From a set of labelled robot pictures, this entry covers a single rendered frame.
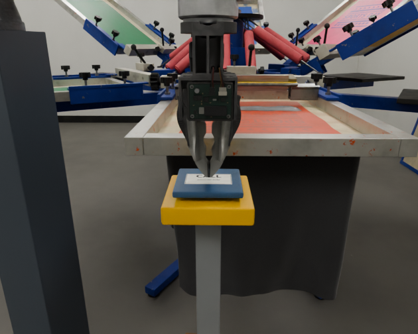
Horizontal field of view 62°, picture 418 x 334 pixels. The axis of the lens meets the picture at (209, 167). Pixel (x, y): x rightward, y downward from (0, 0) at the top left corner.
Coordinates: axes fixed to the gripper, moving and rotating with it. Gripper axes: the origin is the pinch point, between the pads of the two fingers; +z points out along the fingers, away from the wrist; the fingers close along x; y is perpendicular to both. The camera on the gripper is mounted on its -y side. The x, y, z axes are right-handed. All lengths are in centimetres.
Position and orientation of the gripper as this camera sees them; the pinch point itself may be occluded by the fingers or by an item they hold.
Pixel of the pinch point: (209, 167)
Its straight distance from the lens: 52.0
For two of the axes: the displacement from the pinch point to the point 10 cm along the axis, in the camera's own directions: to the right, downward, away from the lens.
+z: 0.0, 9.4, 3.3
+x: 10.0, 0.1, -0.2
